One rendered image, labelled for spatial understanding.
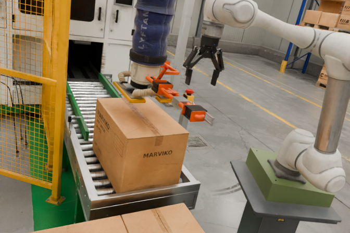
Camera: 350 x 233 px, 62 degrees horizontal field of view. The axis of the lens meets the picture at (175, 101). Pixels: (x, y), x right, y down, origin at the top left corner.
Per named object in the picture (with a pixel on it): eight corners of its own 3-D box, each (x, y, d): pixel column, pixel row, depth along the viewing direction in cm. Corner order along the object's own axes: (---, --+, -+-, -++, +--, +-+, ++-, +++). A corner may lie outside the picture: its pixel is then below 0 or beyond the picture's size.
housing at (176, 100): (170, 104, 145) (172, 95, 144) (182, 104, 148) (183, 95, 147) (176, 109, 139) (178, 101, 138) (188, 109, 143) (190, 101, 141)
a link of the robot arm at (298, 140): (292, 157, 178) (307, 125, 171) (311, 175, 162) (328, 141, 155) (270, 154, 173) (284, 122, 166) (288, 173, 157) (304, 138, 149)
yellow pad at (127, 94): (112, 83, 191) (113, 76, 190) (127, 83, 196) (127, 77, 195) (129, 103, 164) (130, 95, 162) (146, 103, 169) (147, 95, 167)
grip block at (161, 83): (150, 89, 162) (151, 79, 160) (165, 89, 167) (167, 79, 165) (156, 94, 155) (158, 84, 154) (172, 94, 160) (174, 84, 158)
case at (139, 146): (91, 147, 215) (96, 98, 202) (141, 142, 236) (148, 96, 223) (119, 199, 168) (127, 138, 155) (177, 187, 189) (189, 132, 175)
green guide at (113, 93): (98, 78, 374) (98, 72, 371) (106, 79, 378) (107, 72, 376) (140, 137, 243) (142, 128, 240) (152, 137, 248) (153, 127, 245)
